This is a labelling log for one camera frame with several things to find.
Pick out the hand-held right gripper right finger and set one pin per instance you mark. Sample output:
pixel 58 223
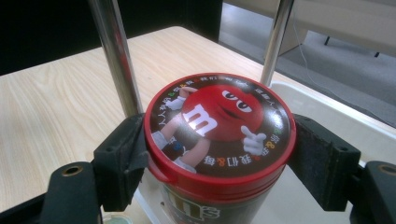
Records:
pixel 327 165

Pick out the black curtain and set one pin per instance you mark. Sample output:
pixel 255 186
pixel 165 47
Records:
pixel 46 31

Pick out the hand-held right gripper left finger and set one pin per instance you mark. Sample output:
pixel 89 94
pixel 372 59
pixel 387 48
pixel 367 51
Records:
pixel 120 161

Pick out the white two-tier cart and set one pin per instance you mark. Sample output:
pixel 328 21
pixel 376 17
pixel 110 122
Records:
pixel 327 112

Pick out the beige wooden cabinet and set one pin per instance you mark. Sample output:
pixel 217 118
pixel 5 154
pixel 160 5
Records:
pixel 342 21

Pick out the red-lidded candy can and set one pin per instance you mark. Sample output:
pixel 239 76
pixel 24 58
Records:
pixel 218 130

